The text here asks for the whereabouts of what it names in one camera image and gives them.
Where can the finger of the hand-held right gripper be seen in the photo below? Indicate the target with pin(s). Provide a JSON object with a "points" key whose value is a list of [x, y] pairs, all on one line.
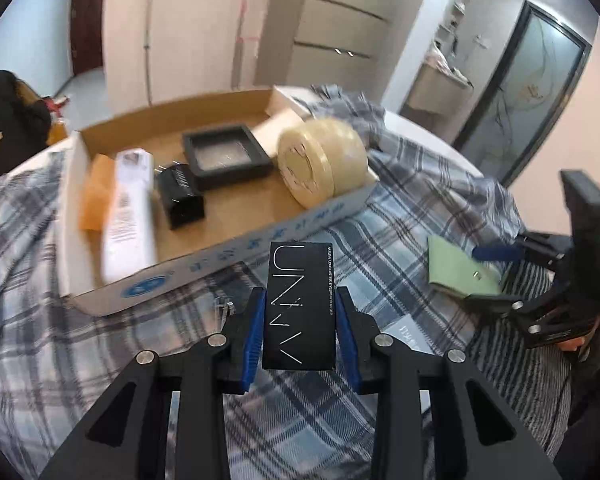
{"points": [[500, 251], [520, 310]]}

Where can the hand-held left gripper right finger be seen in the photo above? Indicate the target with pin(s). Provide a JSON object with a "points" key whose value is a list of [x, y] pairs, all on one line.
{"points": [[347, 345]]}

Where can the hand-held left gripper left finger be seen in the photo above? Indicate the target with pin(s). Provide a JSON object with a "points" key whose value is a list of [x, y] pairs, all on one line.
{"points": [[250, 355]]}

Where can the green wallet pouch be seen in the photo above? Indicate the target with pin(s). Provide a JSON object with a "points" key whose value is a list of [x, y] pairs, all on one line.
{"points": [[457, 270]]}

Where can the long black cosmetic box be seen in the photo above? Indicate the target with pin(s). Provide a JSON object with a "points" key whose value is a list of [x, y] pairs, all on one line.
{"points": [[300, 310]]}

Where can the shallow cardboard box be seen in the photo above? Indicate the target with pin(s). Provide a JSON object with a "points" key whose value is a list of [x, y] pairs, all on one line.
{"points": [[240, 210]]}

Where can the small black box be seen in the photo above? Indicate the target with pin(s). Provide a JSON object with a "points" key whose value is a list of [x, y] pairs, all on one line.
{"points": [[180, 195]]}

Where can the white remote control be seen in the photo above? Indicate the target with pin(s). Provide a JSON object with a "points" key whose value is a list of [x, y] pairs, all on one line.
{"points": [[130, 215]]}

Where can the beige round tape roll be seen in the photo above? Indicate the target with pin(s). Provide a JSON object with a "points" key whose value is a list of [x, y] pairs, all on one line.
{"points": [[320, 160]]}

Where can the black square tray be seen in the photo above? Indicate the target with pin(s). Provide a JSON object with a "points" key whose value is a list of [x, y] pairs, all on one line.
{"points": [[225, 155]]}

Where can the orange soap box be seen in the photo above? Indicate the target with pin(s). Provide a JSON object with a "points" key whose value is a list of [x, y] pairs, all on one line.
{"points": [[97, 192]]}

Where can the person's right hand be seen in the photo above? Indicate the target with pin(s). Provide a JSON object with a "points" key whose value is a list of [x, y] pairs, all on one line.
{"points": [[575, 347]]}

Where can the white printed paper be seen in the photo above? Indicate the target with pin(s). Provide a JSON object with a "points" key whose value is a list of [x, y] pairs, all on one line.
{"points": [[405, 335]]}

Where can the grey striped cloth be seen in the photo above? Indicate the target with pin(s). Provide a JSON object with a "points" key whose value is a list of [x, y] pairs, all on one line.
{"points": [[525, 385]]}

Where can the frosted glass door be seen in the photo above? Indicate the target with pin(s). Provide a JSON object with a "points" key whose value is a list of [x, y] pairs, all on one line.
{"points": [[530, 90]]}

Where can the blue plaid cloth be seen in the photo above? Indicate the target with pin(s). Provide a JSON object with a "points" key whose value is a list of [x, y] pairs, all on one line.
{"points": [[80, 360]]}

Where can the bathroom vanity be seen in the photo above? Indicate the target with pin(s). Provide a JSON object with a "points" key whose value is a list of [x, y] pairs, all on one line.
{"points": [[437, 92]]}

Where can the pink cloth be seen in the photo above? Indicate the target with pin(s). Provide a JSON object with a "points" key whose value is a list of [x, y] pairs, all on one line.
{"points": [[442, 62]]}

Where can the beige refrigerator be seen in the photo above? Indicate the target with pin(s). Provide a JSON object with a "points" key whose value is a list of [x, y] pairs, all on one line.
{"points": [[330, 20]]}

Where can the small orange cardboard box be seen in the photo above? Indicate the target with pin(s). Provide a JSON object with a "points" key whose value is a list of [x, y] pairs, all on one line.
{"points": [[58, 130]]}

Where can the dark brown door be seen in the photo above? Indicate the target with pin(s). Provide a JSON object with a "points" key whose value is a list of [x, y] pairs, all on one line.
{"points": [[89, 15]]}

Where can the white wall outlet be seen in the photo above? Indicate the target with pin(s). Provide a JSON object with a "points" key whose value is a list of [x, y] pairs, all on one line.
{"points": [[480, 41]]}

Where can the wall shelf niche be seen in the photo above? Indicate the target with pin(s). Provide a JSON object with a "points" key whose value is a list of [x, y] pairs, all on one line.
{"points": [[460, 2]]}

